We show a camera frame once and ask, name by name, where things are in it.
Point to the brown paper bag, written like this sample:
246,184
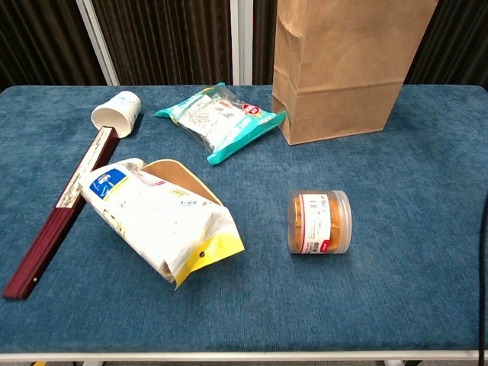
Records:
343,76

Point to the teal clear snack packet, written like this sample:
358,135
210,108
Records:
221,122

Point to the tan oval wooden box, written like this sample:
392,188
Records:
171,171

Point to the white yellow paper sack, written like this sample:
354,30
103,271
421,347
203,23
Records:
160,221

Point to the blue table cloth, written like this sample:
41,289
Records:
267,305

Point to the dark corrugated divider panel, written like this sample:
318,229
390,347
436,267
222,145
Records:
457,45
167,38
38,38
265,38

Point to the white paper cup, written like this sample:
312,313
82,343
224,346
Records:
114,114

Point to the dark red folding fan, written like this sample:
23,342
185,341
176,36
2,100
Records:
38,259

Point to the white divider frame post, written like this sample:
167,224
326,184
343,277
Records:
99,45
241,42

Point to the white table frame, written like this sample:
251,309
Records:
244,357

